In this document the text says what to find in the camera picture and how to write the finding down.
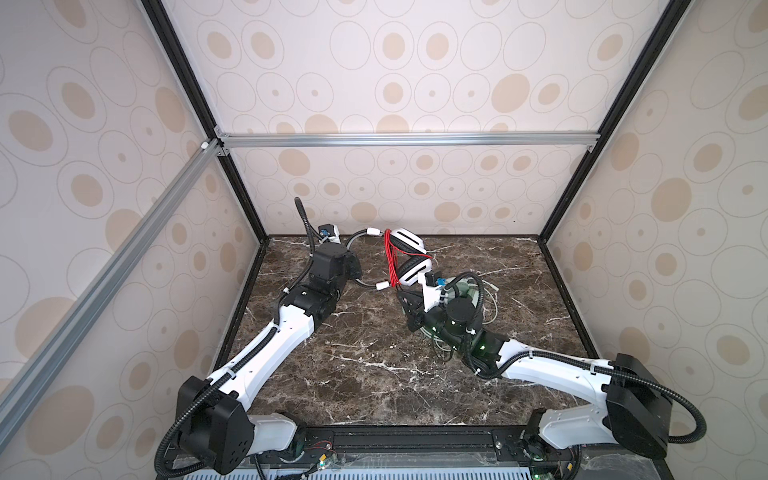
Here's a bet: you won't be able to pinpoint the green headphones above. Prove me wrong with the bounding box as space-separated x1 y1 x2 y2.
440 276 485 307

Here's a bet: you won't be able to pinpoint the pale green headphone cable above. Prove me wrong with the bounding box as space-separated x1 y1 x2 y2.
419 275 502 361

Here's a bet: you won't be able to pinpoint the red headphone cable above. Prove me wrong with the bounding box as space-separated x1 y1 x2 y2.
382 229 434 289

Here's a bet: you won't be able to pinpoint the white black headphones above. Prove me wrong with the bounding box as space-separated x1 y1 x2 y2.
346 227 433 291

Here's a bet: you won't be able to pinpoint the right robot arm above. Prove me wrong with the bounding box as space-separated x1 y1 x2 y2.
397 287 707 459

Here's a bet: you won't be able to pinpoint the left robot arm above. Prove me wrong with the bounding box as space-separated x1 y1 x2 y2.
154 199 361 479

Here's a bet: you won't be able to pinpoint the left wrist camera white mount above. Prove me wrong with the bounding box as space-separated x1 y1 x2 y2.
318 224 341 244

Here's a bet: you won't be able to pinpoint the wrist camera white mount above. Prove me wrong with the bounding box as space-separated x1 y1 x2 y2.
318 224 341 244
418 271 446 313

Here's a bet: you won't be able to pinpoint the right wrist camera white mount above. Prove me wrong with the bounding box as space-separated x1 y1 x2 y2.
418 271 446 313

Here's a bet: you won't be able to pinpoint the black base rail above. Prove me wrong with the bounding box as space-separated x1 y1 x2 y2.
155 423 676 480

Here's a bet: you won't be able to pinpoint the horizontal aluminium frame bar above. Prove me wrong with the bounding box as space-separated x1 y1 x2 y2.
206 130 600 154

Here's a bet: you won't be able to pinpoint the left diagonal aluminium frame bar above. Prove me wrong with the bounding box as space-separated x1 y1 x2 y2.
1 139 223 449

